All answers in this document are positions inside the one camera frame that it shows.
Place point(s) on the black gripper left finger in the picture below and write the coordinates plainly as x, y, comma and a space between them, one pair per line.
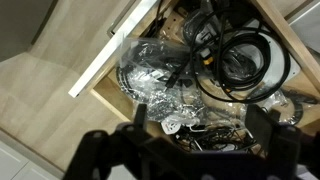
98, 152

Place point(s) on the clear plastic bag with cables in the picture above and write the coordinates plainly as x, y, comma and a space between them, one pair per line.
143, 70

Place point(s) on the white power adapter plug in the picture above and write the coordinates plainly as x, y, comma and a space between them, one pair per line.
170, 127

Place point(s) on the open wooden drawer white front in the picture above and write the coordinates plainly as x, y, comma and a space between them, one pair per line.
241, 52

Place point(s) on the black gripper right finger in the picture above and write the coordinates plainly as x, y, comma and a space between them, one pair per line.
286, 145

